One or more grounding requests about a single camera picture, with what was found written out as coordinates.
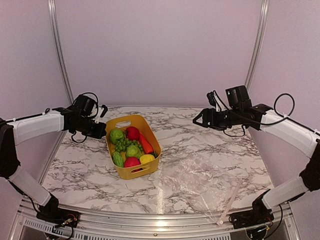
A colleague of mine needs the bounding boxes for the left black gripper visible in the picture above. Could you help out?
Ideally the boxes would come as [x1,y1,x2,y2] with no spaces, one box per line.
[73,116,107,140]

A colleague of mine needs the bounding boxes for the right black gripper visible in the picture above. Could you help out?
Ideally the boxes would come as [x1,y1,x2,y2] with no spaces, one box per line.
[192,107,242,131]

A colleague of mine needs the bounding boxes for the light green toy apple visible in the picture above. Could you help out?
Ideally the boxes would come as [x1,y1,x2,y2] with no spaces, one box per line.
[109,128,125,145]

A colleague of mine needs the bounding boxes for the red toy tomato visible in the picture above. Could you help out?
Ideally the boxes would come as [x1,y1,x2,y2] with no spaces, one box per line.
[126,126,140,141]

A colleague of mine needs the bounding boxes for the yellow plastic basket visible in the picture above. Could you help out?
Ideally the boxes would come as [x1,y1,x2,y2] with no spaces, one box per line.
[106,115,162,180]

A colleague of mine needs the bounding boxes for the clear zip top bag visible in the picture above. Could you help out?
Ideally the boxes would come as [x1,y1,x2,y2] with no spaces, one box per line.
[159,153,244,226]

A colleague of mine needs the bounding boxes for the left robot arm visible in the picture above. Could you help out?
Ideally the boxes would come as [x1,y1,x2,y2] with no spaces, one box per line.
[0,105,108,227]

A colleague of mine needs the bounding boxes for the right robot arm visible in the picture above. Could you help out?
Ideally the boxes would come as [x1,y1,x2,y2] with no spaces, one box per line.
[192,101,320,229]

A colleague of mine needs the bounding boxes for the green toy grapes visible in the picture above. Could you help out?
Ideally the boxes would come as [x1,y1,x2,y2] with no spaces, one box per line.
[115,138,143,152]

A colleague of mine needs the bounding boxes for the green toy bitter gourd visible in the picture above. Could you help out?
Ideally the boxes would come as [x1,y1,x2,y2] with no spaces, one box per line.
[112,151,124,168]

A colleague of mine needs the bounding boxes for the red toy apple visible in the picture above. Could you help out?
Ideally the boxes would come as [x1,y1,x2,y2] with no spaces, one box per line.
[124,156,141,168]

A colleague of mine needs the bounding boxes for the orange toy carrot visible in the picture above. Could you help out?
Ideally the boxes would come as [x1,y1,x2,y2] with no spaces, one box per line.
[139,133,154,154]

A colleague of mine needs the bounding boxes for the yellow toy lemon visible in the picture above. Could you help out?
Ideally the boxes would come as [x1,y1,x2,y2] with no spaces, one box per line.
[139,154,155,164]

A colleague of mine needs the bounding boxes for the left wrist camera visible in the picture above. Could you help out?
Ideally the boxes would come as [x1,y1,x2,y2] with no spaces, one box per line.
[72,92,109,123]

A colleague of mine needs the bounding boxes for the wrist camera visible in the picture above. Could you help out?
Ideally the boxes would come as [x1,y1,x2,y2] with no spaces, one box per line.
[72,92,109,123]
[206,85,251,113]

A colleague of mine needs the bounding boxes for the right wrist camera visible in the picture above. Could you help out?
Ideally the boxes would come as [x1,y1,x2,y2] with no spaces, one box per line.
[206,85,251,113]

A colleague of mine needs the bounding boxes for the right aluminium frame post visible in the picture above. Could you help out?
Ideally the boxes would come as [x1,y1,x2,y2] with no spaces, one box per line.
[244,0,270,90]

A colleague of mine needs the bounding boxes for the aluminium frame post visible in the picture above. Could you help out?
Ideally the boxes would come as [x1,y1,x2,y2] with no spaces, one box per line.
[244,0,270,90]
[47,0,74,104]

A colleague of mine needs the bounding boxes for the front aluminium rail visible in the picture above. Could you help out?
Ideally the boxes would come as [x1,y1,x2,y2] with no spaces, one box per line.
[8,200,301,240]

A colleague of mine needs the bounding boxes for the left aluminium frame post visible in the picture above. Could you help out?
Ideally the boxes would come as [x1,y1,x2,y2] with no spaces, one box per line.
[47,0,74,104]

